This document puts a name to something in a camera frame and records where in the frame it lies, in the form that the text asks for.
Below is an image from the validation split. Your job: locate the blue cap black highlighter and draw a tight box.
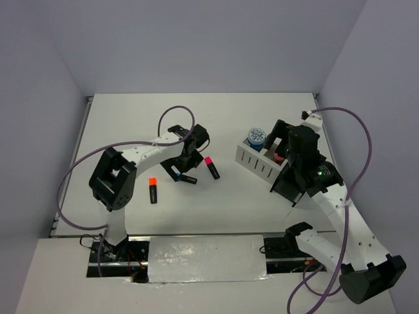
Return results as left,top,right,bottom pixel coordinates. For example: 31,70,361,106
175,172,198,184

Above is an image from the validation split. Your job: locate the blue splash-label round jar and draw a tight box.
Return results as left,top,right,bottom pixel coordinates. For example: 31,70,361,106
247,128,266,152

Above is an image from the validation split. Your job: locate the pink cap crayon tube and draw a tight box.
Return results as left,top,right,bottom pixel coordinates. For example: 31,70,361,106
273,153,285,165

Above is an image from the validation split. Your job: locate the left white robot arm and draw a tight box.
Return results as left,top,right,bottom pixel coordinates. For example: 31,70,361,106
89,124,210,261

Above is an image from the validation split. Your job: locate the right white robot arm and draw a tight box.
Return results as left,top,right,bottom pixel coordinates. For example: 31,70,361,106
264,120,407,304

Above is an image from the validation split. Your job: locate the orange cap black highlighter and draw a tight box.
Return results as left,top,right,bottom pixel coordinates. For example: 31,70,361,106
149,177,158,204

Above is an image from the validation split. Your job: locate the pink cap black highlighter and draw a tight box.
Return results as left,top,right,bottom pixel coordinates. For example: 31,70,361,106
204,156,220,180

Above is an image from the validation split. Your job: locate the white slotted organizer box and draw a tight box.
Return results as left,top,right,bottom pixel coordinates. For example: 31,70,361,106
235,139,287,185

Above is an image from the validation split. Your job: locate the silver foil-covered panel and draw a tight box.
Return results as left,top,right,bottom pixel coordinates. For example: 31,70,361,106
148,235,268,283

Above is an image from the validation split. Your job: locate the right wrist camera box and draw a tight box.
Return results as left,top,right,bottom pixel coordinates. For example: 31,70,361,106
301,111,323,133

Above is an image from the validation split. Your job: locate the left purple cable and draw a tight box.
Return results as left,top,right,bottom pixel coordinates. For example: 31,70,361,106
57,105,196,279

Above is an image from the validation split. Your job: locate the purple cable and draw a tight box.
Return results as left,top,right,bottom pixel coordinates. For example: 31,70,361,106
57,105,196,279
287,107,373,314

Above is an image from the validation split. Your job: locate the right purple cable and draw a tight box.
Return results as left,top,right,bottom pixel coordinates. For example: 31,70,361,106
287,107,373,314

